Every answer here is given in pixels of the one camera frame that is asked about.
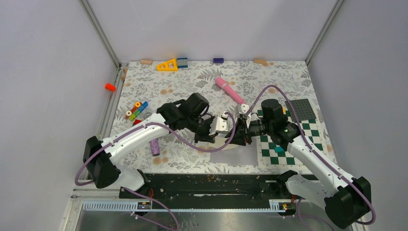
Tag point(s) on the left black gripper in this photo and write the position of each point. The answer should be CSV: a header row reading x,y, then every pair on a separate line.
x,y
206,137

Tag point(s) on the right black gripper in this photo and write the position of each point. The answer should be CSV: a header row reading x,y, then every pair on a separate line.
x,y
241,133

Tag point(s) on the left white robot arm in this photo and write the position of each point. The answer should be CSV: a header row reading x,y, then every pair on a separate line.
x,y
102,157

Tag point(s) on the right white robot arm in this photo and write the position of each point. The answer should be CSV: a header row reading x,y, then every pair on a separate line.
x,y
344,198

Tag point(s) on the green white chessboard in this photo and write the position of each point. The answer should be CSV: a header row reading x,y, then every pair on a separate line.
x,y
268,159

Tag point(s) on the teal block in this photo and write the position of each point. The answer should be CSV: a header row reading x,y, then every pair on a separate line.
x,y
278,149

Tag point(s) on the pink toy microphone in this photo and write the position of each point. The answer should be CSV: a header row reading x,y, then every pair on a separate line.
x,y
228,90

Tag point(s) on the purple glitter microphone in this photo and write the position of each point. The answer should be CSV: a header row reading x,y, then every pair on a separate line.
x,y
154,146

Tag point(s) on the blue red lego car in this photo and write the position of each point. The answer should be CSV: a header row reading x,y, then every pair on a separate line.
x,y
137,122

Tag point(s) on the colourful lego toy stack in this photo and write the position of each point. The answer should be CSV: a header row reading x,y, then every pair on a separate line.
x,y
136,110

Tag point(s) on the blue grey lego brick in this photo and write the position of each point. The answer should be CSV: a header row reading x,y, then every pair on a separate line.
x,y
182,62

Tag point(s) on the dark purple lego brick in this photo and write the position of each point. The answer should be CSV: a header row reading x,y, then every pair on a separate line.
x,y
218,60

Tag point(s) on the yellow triangle toy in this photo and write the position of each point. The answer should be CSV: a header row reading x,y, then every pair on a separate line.
x,y
170,65

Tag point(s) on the floral table mat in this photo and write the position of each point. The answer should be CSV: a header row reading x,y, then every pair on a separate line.
x,y
280,80

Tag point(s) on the wooden block right back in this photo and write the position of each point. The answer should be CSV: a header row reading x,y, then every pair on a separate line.
x,y
261,62

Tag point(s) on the wooden block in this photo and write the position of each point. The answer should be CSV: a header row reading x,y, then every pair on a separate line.
x,y
146,62
261,62

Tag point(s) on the wooden block left back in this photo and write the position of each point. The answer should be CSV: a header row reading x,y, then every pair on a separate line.
x,y
146,62

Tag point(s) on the orange red cylinder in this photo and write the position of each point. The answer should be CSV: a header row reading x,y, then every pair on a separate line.
x,y
110,87

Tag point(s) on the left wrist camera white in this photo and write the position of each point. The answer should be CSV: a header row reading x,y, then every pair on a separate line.
x,y
220,125

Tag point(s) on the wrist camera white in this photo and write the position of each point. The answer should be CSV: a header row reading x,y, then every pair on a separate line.
x,y
242,111
220,125

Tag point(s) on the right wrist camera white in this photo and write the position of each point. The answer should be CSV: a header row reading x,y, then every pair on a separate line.
x,y
242,111

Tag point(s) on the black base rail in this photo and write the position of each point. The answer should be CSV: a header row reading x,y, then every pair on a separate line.
x,y
215,191

